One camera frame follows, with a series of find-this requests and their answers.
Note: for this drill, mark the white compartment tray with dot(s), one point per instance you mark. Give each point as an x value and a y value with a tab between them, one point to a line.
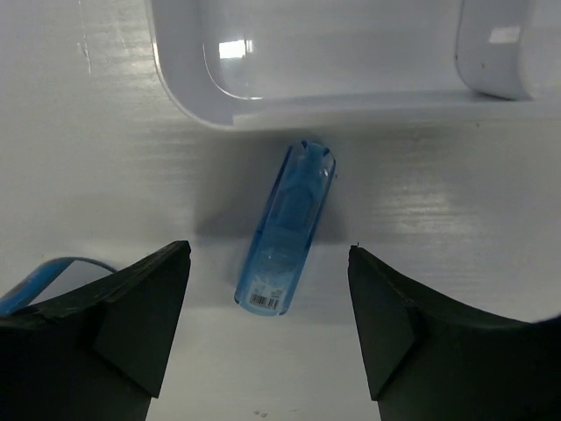
269	65

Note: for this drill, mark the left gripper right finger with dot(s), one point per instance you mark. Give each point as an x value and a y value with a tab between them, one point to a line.
430	357

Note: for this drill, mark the blue highlighter marker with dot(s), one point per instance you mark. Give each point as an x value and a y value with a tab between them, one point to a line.
286	229

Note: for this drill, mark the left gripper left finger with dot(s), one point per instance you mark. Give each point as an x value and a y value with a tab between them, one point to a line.
99	352

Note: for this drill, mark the left blue ink jar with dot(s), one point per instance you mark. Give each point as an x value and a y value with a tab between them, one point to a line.
53	278

